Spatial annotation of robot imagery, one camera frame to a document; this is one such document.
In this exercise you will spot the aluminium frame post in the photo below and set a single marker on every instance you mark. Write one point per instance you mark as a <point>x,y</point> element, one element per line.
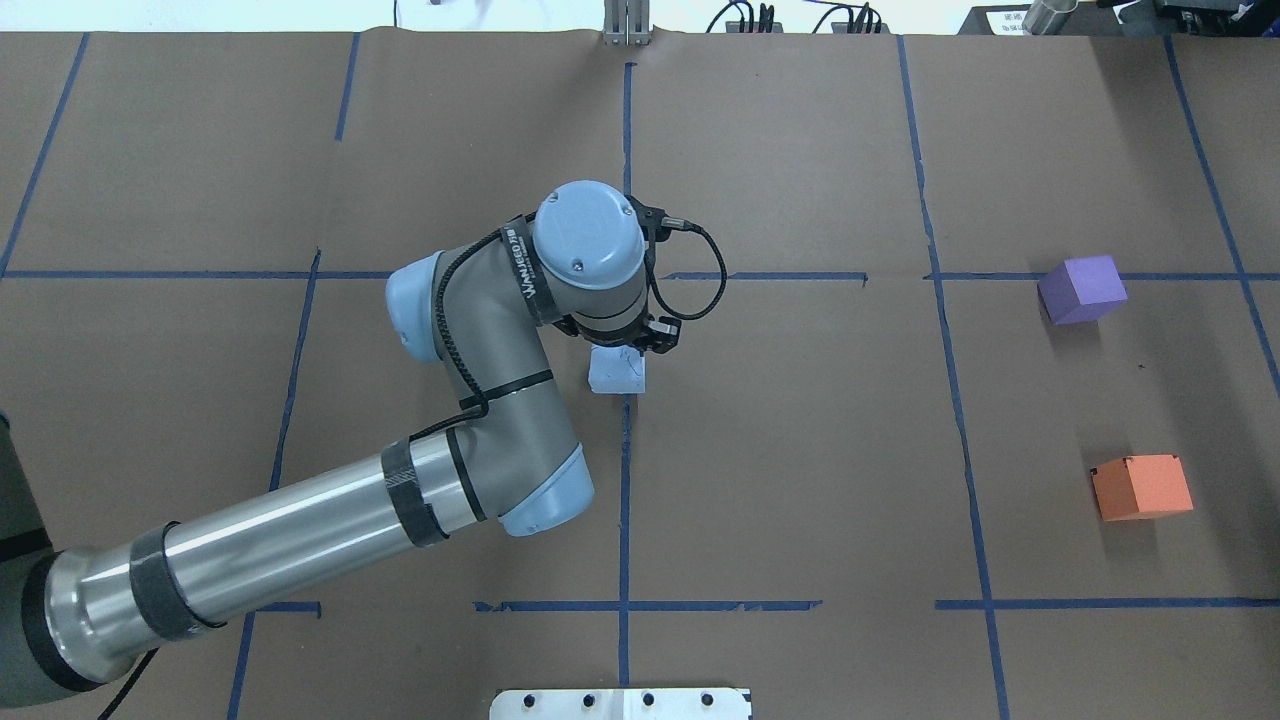
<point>627,23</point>

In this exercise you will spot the metal cup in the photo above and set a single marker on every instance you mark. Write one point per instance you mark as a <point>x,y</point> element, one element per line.
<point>1047,17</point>

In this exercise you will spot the light blue foam block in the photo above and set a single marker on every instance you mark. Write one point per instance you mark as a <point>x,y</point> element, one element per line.
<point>617,370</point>

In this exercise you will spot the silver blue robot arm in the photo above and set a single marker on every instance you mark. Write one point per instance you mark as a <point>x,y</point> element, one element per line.
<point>584,262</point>

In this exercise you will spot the purple foam block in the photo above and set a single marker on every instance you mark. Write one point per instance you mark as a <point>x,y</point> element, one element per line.
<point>1081,290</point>

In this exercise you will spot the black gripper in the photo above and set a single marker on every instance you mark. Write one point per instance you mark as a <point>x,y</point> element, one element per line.
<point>604,337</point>

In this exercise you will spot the orange foam block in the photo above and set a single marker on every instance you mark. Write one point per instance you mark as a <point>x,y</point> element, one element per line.
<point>1141,487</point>

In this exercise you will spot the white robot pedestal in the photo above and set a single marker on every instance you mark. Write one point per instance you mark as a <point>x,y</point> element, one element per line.
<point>624,703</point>

